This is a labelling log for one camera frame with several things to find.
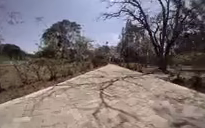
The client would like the grey stone paved path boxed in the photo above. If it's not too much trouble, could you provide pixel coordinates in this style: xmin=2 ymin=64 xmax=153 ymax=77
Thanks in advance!
xmin=0 ymin=63 xmax=205 ymax=128

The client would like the round-crowned green tree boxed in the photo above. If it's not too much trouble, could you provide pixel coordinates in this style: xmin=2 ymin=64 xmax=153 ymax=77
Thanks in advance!
xmin=38 ymin=19 xmax=93 ymax=61

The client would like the tall tree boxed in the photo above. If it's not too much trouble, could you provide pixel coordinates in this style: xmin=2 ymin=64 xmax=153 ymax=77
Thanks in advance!
xmin=118 ymin=19 xmax=158 ymax=66

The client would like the large bare branching tree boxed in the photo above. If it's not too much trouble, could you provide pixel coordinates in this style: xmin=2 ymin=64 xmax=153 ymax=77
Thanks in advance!
xmin=101 ymin=0 xmax=205 ymax=73

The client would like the row of dry bushes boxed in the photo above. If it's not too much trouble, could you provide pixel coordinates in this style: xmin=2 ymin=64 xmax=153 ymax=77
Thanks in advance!
xmin=118 ymin=61 xmax=205 ymax=91

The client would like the dark bushy tree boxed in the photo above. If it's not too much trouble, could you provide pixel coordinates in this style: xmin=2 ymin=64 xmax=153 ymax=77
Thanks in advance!
xmin=0 ymin=43 xmax=28 ymax=62

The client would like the row of bare shrubs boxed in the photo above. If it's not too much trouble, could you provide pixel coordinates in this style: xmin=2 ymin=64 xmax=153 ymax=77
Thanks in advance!
xmin=0 ymin=54 xmax=109 ymax=94

